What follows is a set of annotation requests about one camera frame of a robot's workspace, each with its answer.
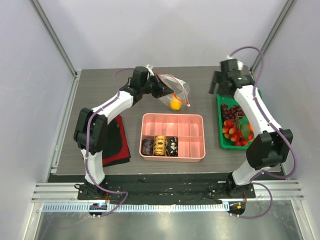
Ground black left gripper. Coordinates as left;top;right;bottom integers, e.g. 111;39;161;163
141;73;174;99

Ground clear zip bag orange seal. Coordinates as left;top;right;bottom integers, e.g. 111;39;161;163
157;72;191;110

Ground yellow orange fake fruit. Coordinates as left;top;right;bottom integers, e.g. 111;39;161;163
169;101;182;111

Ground purple fake grape bunch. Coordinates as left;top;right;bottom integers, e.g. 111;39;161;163
220;103;245;120

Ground orange fake orange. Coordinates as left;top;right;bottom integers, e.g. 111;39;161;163
247;123;254;133

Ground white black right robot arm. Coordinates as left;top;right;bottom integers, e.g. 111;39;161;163
210;58;293;198

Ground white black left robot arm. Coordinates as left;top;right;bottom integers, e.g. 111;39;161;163
73;65;174;200

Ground pink divided organizer tray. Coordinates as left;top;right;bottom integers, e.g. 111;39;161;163
139;113;206;163

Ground gold patterned tape roll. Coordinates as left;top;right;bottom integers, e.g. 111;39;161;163
153;135;167;156

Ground dark patterned tape roll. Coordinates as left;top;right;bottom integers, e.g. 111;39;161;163
141;139;154;156

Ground black white patterned tape roll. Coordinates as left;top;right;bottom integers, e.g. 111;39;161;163
166;137;179;157

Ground red cloth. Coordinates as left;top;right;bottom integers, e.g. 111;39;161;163
102;115;131;167

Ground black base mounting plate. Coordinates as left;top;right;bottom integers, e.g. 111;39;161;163
74;179;256;205

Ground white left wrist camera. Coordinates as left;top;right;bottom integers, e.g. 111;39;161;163
146;64;155;76

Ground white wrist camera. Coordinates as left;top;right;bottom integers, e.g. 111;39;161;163
146;64;155;76
226;55;244;71

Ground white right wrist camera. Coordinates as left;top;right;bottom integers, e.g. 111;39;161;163
226;55;244;71

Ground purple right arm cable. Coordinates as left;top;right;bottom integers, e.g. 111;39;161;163
228;45;299;219

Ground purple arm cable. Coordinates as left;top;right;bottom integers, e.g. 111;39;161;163
228;45;299;219
84;67;136;217

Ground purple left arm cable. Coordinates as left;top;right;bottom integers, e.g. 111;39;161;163
84;67;136;217

